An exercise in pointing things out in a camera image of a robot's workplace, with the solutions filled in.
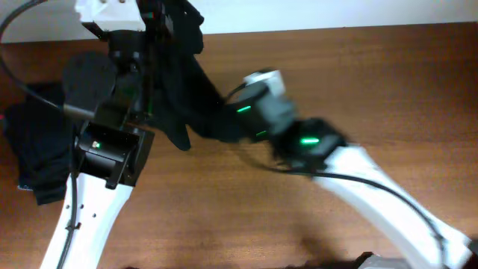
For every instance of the black t-shirt with logo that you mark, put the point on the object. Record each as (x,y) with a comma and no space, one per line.
(184,97)

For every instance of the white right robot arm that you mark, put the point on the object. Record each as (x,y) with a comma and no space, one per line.
(314,148)

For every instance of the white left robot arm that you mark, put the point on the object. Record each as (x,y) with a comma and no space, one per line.
(109,97)

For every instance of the stack of folded dark clothes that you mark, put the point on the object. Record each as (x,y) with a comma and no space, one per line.
(40,137)

